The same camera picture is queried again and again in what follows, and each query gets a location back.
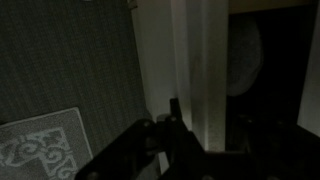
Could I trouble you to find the grey patterned floor mat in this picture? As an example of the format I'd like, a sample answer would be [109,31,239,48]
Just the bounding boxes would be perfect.
[0,107,93,180]

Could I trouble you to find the light wood drawer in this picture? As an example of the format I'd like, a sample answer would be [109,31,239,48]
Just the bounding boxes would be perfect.
[126,0,319,152]

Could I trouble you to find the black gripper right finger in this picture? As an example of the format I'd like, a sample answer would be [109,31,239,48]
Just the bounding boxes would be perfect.
[203,115,320,180]

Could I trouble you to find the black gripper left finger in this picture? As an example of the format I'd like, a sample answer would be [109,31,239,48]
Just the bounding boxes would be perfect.
[75,98,204,180]

